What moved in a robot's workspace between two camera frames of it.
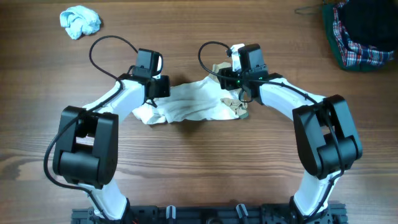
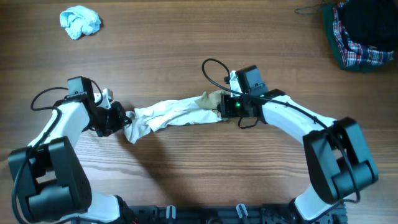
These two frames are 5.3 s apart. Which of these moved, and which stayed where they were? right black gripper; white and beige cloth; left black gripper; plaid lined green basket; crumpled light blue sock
Moved: white and beige cloth; right black gripper; left black gripper
Stayed: plaid lined green basket; crumpled light blue sock
